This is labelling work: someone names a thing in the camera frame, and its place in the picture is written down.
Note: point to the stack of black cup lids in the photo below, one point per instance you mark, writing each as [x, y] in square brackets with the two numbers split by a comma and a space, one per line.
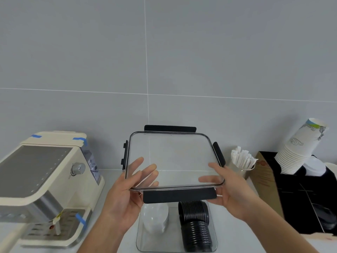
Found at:
[195, 229]

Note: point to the clear stick holder cup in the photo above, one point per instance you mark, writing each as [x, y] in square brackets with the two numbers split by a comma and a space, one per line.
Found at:
[241, 172]

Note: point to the brown cardboard divider box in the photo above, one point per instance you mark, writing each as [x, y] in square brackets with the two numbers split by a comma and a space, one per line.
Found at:
[266, 181]

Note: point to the person's left thumb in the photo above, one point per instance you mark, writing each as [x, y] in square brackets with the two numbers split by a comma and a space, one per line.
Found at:
[134, 166]

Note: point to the person's left hand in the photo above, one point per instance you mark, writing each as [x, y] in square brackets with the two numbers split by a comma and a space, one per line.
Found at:
[121, 197]

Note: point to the person's right thumb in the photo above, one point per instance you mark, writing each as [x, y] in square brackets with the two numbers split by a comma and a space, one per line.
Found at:
[210, 179]

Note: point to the person's left middle finger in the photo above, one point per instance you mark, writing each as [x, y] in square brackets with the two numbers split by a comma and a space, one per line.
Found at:
[150, 177]

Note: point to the bunch of white paper sticks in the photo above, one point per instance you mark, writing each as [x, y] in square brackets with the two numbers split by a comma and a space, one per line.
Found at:
[242, 158]

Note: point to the clear lid with black clasps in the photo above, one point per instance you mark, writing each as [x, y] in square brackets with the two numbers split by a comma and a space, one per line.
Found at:
[172, 158]

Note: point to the person's left forearm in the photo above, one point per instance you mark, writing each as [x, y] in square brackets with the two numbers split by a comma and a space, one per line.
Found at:
[102, 234]

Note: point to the blue tape strip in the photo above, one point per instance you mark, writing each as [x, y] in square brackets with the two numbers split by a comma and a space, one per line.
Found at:
[36, 136]
[81, 219]
[80, 141]

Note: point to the stack of printed paper cups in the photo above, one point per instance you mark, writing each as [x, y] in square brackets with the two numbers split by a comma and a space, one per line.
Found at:
[300, 147]

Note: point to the person's right forearm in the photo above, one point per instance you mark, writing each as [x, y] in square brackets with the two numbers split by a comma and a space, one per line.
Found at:
[279, 229]

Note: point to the clear plastic storage container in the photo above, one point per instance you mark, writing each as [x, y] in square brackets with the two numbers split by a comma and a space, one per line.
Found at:
[173, 241]

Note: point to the person's right hand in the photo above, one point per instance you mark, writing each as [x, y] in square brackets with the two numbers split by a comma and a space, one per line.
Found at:
[235, 193]

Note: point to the cream espresso machine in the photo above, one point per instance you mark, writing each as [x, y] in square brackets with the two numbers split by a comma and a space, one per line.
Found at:
[34, 171]

